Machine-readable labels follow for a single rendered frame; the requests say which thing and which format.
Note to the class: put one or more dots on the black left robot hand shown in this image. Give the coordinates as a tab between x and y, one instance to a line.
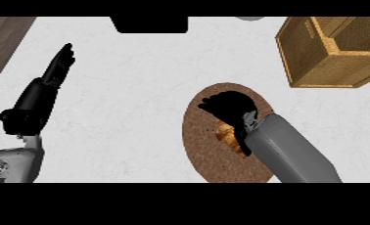
33	105

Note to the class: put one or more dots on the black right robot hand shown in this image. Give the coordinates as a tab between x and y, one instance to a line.
235	105

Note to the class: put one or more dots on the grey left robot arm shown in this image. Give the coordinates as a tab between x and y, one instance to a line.
19	163

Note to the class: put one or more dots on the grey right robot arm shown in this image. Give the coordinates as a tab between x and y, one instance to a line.
289	150

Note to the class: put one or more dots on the golden brown croissant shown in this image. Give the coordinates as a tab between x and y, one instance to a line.
227	136

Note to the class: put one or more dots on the brown oval cork placemat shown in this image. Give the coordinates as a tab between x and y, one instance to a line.
212	150

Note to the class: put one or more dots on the wicker basket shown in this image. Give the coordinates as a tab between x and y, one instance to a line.
325	49

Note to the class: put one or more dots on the brown wooden panel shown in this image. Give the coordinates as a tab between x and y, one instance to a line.
13	38

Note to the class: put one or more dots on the grey round object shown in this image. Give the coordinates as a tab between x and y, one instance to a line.
249	18

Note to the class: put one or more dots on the black appliance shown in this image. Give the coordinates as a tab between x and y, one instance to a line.
150	24

